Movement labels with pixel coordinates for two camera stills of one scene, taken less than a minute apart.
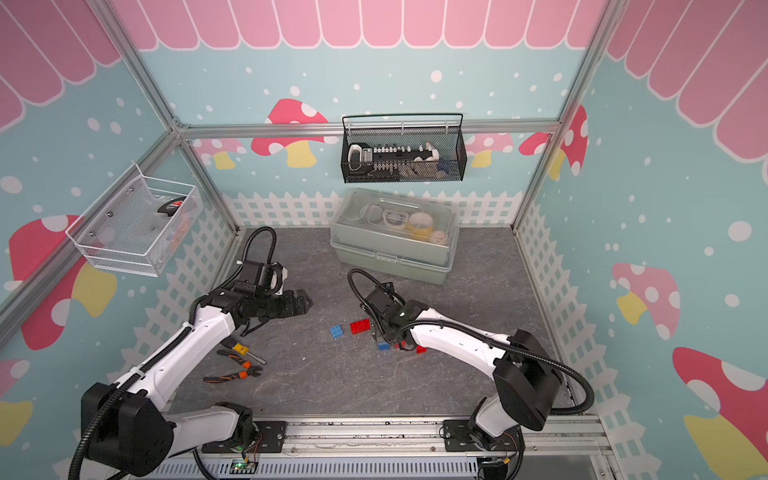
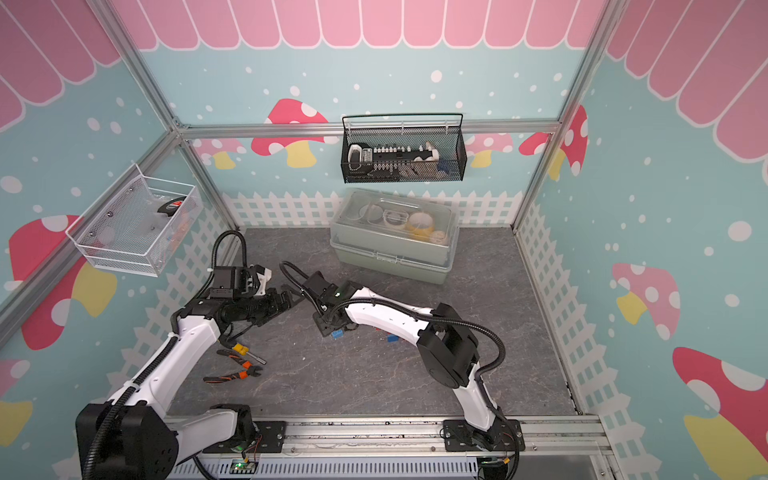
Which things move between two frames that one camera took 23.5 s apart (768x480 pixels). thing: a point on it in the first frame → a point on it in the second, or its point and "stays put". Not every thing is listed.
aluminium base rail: [549, 439] stays put
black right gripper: [379, 333] → [324, 329]
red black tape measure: [172, 206] stays put
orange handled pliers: [249, 369] stays put
